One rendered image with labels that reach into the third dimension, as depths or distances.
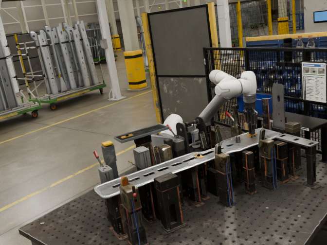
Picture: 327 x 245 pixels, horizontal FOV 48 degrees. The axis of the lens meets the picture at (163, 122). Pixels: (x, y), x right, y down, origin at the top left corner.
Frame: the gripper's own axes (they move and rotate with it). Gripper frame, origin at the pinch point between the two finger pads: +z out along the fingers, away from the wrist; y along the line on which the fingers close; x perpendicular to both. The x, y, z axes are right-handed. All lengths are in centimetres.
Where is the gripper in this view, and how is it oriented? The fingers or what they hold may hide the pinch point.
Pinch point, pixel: (251, 129)
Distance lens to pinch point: 269.0
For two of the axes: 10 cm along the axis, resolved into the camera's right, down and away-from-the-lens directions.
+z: 1.3, 9.5, 2.7
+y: 5.0, 1.8, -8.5
